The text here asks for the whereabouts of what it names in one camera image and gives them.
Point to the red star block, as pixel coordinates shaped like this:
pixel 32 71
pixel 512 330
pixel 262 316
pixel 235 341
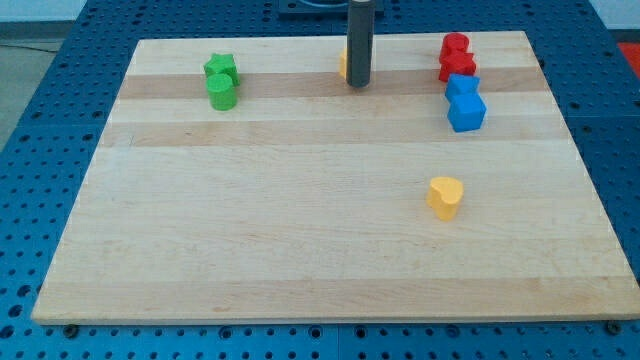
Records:
pixel 460 63

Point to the red cylinder block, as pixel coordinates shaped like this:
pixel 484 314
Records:
pixel 453 43

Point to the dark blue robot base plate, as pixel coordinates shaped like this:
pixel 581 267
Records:
pixel 291 9

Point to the blue pentagon block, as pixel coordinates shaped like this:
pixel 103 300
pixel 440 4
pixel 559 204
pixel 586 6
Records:
pixel 458 84

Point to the blue cube block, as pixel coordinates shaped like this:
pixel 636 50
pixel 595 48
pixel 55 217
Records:
pixel 466 112

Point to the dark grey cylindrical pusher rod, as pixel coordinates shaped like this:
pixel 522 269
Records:
pixel 360 30

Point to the green star block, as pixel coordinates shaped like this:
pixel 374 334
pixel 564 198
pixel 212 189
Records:
pixel 222 64

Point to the light wooden board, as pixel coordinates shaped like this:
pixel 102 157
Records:
pixel 306 202

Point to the green cylinder block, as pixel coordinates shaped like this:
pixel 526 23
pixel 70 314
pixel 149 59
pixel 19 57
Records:
pixel 221 92

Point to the yellow heart block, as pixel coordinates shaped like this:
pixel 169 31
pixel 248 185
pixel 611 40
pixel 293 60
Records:
pixel 444 196

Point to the yellow hexagon block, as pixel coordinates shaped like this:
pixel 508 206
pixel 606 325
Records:
pixel 342 64

